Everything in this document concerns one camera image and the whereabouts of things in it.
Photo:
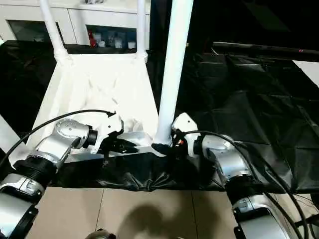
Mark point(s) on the white jar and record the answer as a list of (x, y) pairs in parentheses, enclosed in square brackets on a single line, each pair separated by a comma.
[(131, 45)]

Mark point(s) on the white glass door cabinet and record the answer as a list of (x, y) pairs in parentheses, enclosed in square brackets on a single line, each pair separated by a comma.
[(74, 15)]

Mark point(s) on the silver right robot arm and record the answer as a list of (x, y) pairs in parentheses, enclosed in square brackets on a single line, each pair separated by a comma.
[(234, 161)]

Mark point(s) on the black glossy mat cloth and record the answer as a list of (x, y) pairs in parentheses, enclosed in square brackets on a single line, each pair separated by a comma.
[(249, 99)]

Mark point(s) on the grey rounded object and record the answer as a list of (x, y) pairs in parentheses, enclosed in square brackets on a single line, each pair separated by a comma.
[(101, 234)]

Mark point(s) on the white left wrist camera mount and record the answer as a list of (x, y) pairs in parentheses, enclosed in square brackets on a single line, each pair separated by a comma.
[(109, 127)]

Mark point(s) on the white flat board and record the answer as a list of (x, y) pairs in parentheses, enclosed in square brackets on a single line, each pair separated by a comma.
[(309, 71)]

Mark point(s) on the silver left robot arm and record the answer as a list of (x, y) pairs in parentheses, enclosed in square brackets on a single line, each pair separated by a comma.
[(67, 132)]

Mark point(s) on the black stand foot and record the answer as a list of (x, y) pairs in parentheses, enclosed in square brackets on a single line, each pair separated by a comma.
[(307, 219)]

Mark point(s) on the white plastic table top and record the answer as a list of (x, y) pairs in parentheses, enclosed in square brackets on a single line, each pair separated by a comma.
[(99, 82)]

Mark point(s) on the dark patterned bundle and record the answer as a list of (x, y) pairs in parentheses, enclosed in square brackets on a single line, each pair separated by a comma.
[(91, 1)]

